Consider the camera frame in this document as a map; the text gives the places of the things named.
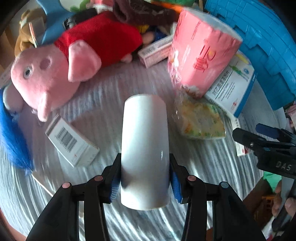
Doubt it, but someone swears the white cylinder tube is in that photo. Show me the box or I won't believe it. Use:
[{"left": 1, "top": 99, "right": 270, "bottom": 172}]
[{"left": 121, "top": 94, "right": 170, "bottom": 210}]

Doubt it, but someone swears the person's right hand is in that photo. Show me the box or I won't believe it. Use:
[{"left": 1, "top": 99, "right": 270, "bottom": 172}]
[{"left": 271, "top": 179, "right": 296, "bottom": 218}]

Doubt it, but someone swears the white red flat box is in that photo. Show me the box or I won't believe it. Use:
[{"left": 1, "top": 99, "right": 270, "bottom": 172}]
[{"left": 231, "top": 113, "right": 251, "bottom": 157}]

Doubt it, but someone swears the blue white medicine box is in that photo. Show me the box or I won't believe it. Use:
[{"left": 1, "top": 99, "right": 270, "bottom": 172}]
[{"left": 204, "top": 51, "right": 257, "bottom": 118}]

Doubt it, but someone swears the clear snack packet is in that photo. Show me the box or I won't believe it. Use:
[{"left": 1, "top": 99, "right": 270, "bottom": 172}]
[{"left": 172, "top": 91, "right": 226, "bottom": 140}]

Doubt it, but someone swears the white barcode medicine box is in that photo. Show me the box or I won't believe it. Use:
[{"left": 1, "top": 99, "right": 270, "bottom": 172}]
[{"left": 45, "top": 115, "right": 100, "bottom": 167}]

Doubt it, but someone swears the grey striped tablecloth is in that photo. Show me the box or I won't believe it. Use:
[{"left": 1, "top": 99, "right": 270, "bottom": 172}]
[{"left": 1, "top": 61, "right": 286, "bottom": 240}]

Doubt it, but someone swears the blue feather duster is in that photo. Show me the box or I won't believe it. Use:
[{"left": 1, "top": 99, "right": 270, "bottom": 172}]
[{"left": 1, "top": 89, "right": 34, "bottom": 172}]

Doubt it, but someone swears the blue plastic storage bin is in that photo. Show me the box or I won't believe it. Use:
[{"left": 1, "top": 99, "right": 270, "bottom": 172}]
[{"left": 204, "top": 0, "right": 295, "bottom": 110}]

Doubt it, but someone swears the pink tissue pack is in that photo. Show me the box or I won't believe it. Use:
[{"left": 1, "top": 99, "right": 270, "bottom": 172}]
[{"left": 168, "top": 8, "right": 242, "bottom": 98}]

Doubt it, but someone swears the pink white medicine box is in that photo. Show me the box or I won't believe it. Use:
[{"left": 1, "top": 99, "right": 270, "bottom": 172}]
[{"left": 138, "top": 35, "right": 174, "bottom": 68}]

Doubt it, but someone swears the pink pig plush toy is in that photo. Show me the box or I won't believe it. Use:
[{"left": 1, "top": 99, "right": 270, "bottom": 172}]
[{"left": 11, "top": 11, "right": 143, "bottom": 122}]

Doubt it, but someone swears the dark maroon knit hat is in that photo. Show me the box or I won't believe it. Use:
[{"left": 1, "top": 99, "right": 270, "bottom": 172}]
[{"left": 113, "top": 0, "right": 178, "bottom": 26}]

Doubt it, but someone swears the brown bear plush toy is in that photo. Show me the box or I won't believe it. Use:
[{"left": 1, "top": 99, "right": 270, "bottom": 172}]
[{"left": 14, "top": 8, "right": 46, "bottom": 56}]

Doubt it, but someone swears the blue plastic hanger toy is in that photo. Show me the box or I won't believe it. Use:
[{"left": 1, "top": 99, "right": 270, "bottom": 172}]
[{"left": 37, "top": 0, "right": 74, "bottom": 45}]

